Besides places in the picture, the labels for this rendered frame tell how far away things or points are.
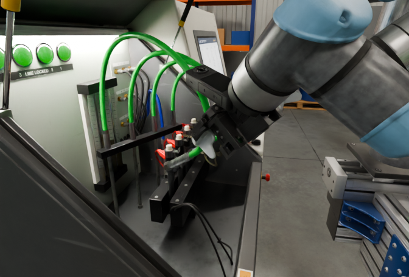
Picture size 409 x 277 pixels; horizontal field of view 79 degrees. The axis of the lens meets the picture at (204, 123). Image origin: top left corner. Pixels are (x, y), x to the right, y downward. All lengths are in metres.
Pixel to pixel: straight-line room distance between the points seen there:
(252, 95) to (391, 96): 0.13
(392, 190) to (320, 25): 0.83
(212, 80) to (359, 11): 0.22
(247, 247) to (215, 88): 0.41
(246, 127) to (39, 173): 0.30
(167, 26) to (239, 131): 0.70
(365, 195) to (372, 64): 0.76
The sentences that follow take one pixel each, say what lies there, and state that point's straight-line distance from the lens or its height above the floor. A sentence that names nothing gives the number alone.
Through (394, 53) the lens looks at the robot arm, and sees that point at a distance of 0.40.
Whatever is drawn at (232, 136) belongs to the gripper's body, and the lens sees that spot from 0.37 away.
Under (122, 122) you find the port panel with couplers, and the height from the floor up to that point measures 1.11.
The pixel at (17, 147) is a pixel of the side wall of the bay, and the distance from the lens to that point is 0.45.
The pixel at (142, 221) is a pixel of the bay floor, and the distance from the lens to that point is 0.92.
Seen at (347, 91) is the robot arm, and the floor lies 1.37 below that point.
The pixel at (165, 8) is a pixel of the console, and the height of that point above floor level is 1.52.
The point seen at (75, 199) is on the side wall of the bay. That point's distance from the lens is 0.42.
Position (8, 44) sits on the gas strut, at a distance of 0.43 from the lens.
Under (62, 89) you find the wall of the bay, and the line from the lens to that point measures 0.77.
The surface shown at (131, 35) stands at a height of 1.42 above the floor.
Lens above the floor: 1.42
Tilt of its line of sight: 20 degrees down
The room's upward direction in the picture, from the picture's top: straight up
